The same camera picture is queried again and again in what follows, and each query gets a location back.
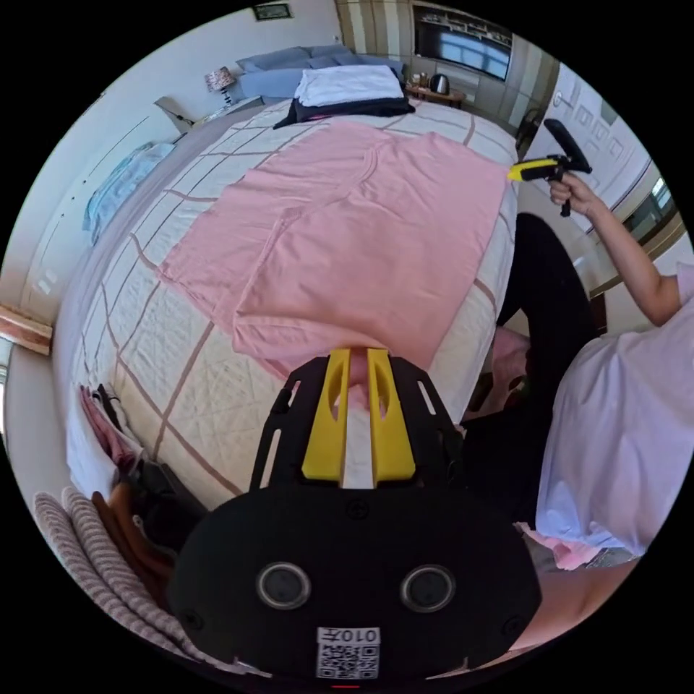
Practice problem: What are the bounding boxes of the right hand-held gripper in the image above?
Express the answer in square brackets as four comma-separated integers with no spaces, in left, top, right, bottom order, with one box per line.
[507,153,579,218]

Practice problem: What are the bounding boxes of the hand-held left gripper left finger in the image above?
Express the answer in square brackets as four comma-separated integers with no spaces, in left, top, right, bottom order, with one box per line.
[301,348,351,482]

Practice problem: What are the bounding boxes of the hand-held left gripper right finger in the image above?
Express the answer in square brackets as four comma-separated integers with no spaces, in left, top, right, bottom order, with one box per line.
[367,348,417,484]

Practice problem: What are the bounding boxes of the pink short sleeve shirt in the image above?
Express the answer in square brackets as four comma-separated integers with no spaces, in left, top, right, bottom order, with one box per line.
[157,120,512,382]

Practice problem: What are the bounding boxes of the person's left forearm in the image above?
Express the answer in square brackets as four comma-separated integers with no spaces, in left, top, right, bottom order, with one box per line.
[509,558,646,653]

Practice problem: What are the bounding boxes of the person's right forearm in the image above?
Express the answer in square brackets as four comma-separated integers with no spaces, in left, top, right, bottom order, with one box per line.
[588,199,683,328]

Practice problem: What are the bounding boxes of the person's right hand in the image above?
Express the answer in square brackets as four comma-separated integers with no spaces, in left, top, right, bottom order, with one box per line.
[548,173,604,219]

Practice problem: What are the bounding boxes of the wooden side table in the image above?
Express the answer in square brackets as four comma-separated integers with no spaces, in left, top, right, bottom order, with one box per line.
[404,84,467,111]

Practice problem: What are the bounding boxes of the bed with checked quilt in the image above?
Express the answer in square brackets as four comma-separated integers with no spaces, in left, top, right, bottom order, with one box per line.
[51,97,523,512]

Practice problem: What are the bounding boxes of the pile of folded clothes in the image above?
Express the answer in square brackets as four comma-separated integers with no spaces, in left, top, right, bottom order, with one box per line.
[273,64,417,131]

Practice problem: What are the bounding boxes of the person's body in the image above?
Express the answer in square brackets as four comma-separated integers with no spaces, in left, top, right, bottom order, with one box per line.
[460,212,694,570]

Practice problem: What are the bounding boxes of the blue pillow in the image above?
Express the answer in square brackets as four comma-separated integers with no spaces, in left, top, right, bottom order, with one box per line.
[238,69,306,100]
[235,46,314,74]
[307,45,406,77]

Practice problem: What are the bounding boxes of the pile of clothes with striped fabric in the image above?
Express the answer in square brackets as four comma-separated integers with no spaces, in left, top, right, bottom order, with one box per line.
[32,380,256,677]

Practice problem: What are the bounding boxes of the light blue garment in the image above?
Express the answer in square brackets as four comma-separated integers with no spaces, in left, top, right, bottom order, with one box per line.
[82,140,176,246]

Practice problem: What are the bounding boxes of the table lamp with patterned shade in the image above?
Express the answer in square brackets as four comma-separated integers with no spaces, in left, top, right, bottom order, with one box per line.
[204,66,237,108]

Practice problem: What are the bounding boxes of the wall cupboard with television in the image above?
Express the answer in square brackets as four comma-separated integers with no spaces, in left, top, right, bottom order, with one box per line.
[407,2,560,118]

